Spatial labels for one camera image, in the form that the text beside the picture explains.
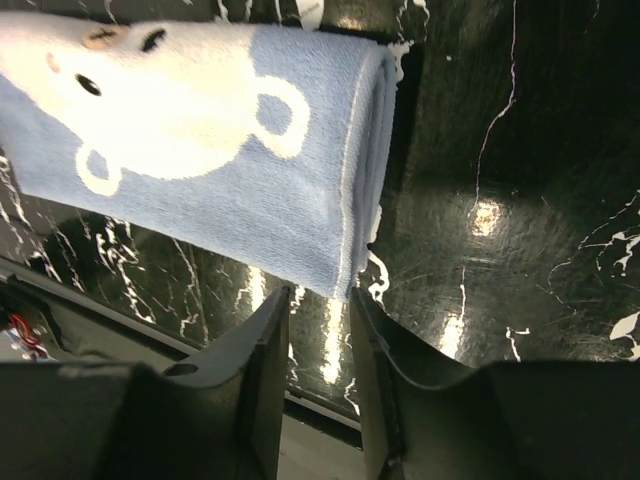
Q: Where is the blue-edged white towel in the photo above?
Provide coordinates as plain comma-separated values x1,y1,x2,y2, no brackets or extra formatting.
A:
1,11,396,301

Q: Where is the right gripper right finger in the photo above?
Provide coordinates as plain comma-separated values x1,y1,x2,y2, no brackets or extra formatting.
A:
349,288,472,479

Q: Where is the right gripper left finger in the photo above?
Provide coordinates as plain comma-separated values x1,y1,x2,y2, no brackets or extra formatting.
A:
163,287,291,479

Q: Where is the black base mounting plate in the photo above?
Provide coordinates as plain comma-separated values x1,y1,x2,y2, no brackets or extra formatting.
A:
1,259,362,450

